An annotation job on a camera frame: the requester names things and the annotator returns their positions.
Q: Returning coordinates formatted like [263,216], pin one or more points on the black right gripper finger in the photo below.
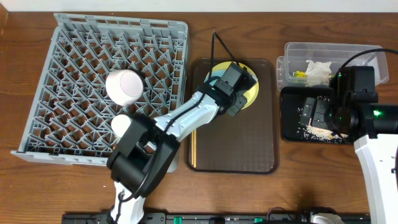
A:
[307,111]
[320,116]

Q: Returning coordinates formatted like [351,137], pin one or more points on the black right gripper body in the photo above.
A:
[333,115]

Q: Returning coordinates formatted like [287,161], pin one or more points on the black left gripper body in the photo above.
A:
[237,104]

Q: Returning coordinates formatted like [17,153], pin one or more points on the yellow round plate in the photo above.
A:
[219,69]

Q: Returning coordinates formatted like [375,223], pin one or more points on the light blue bowl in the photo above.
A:
[215,76]

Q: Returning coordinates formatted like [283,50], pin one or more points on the wooden chopstick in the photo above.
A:
[194,149]
[191,149]

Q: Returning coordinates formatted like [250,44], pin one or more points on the pink white bowl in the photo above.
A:
[124,87]

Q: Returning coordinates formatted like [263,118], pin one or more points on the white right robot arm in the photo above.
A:
[374,136]

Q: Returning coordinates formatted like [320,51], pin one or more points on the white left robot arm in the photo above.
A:
[147,148]

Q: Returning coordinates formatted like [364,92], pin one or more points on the black waste tray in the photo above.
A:
[290,99]

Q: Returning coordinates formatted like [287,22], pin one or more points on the spilled rice food waste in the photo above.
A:
[313,134]

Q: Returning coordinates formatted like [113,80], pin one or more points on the clear plastic waste bin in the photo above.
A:
[296,54]

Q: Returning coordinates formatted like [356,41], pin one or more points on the grey plastic dishwasher rack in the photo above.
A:
[70,118]

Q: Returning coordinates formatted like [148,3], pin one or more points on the yellow green wrapper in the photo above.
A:
[300,77]

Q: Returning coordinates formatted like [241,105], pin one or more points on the crumpled white napkin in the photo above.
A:
[317,73]

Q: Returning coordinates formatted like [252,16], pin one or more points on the dark brown serving tray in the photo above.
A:
[247,143]

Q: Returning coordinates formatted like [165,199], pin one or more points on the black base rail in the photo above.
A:
[276,215]

